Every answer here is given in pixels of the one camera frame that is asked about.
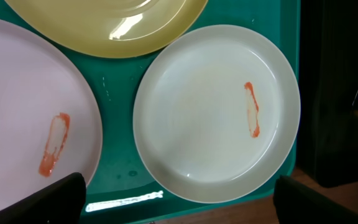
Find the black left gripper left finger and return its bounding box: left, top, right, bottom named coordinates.
left=0, top=172, right=86, bottom=224

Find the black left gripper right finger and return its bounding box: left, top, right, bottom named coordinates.
left=273, top=175, right=358, bottom=224

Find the pink plate with sauce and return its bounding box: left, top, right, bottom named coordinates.
left=0, top=20, right=103, bottom=211

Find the white plate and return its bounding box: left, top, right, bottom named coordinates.
left=133, top=25, right=301, bottom=203

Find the teal plastic tray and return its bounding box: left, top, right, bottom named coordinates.
left=0, top=0, right=301, bottom=224

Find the yellow-green plate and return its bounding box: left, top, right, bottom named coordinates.
left=6, top=0, right=208, bottom=58

